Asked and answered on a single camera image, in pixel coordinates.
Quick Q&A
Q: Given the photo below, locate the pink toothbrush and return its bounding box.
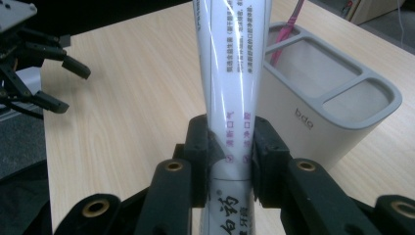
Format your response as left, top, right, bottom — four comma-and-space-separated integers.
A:
269, 0, 306, 68

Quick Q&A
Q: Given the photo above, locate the black curtain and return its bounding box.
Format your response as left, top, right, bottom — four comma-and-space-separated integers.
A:
25, 0, 194, 37

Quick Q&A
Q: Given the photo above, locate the beige wooden cabinet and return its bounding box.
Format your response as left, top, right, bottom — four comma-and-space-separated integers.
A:
341, 0, 406, 25

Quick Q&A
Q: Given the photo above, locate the grey plastic holder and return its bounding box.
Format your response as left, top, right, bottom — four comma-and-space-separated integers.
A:
255, 22, 403, 171

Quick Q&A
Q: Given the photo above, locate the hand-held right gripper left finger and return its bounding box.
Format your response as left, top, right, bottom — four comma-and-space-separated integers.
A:
133, 115, 227, 235

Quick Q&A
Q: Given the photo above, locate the white cable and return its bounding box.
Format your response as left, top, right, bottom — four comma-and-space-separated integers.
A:
395, 0, 406, 50

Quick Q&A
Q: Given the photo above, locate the white toothpaste tube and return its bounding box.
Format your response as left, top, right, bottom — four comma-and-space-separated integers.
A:
192, 0, 273, 235

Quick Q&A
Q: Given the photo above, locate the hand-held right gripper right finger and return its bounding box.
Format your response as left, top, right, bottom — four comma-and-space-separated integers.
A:
250, 116, 383, 235

